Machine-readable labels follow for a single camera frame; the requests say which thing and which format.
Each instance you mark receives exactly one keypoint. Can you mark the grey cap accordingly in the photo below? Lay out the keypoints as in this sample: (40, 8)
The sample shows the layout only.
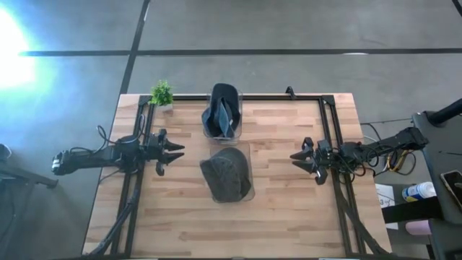
(225, 175)

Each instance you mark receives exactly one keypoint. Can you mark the clear plastic bin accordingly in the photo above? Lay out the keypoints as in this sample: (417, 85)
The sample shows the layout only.
(249, 162)
(236, 131)

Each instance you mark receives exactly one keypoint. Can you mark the black aluminium table frame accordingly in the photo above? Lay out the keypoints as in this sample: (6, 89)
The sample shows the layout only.
(252, 97)

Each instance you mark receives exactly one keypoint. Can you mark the white paper sheet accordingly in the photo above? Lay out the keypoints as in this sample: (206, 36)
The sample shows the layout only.
(386, 198)

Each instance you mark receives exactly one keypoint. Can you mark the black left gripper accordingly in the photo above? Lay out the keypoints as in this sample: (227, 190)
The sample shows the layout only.
(155, 148)

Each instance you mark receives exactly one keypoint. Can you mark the clear bin with dark cap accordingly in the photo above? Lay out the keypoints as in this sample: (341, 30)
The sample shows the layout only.
(221, 115)

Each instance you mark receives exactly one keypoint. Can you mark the small green potted plant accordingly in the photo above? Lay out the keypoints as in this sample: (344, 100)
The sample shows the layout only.
(161, 94)

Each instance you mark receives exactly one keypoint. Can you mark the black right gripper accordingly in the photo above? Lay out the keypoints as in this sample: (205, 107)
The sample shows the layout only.
(326, 155)

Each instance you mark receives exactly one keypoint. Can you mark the black smartphone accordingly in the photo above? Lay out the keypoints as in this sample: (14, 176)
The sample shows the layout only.
(453, 186)

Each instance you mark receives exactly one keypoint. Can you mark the black side desk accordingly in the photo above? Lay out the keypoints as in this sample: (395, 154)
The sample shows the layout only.
(444, 151)

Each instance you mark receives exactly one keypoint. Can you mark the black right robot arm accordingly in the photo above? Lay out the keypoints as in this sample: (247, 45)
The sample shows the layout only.
(393, 142)

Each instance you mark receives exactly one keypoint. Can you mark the pink object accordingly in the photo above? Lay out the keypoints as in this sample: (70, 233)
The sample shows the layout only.
(418, 228)

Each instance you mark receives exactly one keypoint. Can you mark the white and blue bottle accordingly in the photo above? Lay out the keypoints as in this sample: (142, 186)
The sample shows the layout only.
(418, 191)

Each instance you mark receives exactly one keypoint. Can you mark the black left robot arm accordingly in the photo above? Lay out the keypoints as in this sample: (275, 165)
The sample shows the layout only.
(94, 159)

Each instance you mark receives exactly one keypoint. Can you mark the black vertical pole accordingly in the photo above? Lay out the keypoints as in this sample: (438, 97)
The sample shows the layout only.
(445, 112)

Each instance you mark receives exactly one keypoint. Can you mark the black clamp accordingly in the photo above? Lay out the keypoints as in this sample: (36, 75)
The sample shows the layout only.
(290, 93)

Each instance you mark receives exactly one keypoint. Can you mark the black stand leg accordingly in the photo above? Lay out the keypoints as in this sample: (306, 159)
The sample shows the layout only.
(25, 175)

